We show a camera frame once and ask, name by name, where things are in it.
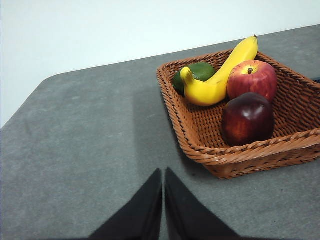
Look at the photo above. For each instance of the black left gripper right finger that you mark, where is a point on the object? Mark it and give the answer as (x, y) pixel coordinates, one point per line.
(187, 212)

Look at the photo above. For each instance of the red apple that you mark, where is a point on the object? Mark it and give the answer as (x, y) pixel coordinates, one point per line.
(252, 80)

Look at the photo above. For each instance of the yellow banana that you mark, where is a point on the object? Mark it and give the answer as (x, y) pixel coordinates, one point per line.
(217, 85)

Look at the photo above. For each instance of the green fruit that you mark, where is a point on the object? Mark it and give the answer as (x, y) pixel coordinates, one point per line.
(200, 71)

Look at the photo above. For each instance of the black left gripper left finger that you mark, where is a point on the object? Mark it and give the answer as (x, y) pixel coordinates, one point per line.
(140, 215)

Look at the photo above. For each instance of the brown wicker basket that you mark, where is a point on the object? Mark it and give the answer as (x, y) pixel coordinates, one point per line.
(287, 140)

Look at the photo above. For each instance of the dark purple plum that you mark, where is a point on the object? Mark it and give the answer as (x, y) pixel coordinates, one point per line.
(247, 120)

